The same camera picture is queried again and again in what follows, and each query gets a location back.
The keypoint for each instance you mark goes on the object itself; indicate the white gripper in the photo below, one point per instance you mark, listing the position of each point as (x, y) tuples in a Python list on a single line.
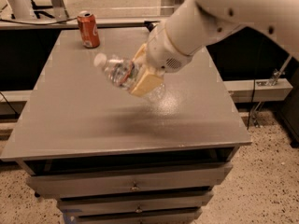
[(163, 52)]

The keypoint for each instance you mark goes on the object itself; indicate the clear plastic water bottle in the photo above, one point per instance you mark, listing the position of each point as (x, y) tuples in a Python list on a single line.
[(122, 74)]

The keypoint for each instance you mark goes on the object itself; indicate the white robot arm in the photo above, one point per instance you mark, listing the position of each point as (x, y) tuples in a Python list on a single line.
[(199, 23)]

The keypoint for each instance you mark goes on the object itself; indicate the blue chip bag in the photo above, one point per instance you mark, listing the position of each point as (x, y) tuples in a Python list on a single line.
[(150, 25)]

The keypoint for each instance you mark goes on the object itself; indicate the orange soda can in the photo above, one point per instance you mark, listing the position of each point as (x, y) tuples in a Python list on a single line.
[(88, 30)]

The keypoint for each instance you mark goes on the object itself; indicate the grey drawer cabinet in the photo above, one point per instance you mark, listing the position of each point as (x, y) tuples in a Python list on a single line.
[(75, 122)]

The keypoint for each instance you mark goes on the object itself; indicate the top grey drawer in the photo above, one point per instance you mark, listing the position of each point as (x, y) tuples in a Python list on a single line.
[(128, 181)]

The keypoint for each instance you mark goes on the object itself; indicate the grey drawer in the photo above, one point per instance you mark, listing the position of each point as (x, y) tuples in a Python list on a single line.
[(137, 203), (184, 215), (128, 181)]

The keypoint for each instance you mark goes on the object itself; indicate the middle grey drawer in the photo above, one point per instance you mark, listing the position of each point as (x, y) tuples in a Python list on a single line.
[(137, 203)]

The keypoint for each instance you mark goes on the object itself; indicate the bottom grey drawer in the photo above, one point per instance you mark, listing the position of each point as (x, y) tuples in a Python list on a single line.
[(184, 215)]

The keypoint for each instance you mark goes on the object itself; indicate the white pipe post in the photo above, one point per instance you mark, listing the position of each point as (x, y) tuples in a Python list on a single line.
[(22, 9)]

